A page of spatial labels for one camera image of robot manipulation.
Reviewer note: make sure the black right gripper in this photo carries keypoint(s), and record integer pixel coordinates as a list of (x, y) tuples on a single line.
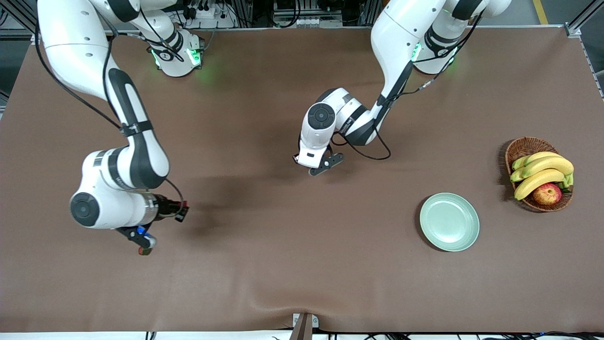
[(166, 208)]

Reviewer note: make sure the red strawberry green cap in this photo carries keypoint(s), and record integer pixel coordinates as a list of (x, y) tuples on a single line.
[(145, 251)]

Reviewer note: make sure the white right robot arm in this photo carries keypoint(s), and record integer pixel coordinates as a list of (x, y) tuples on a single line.
[(71, 38)]

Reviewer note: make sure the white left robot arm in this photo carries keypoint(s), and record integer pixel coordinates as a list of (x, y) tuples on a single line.
[(396, 38)]

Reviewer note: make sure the pale green round plate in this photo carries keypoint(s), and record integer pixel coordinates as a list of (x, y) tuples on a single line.
[(449, 222)]

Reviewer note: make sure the brown table mat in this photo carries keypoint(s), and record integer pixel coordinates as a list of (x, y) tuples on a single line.
[(283, 259)]

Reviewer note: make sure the white power strip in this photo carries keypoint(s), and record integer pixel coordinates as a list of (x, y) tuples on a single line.
[(207, 13)]

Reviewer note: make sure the white connector strip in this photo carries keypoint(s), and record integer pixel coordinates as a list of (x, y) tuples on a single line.
[(309, 22)]

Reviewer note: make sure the brown wicker basket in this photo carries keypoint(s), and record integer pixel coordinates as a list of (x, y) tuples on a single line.
[(524, 147)]

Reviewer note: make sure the greenish yellow banana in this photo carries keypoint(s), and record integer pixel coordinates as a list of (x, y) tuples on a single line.
[(531, 158)]

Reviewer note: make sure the red apple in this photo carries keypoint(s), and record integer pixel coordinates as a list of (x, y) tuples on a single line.
[(547, 194)]

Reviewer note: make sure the silver metal bracket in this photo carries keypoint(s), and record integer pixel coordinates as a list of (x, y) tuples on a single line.
[(296, 321)]

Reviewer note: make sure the grey mount post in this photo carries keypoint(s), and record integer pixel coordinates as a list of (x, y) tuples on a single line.
[(303, 330)]

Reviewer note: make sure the aluminium frame profile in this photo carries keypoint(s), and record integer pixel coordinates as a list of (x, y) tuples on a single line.
[(573, 29)]

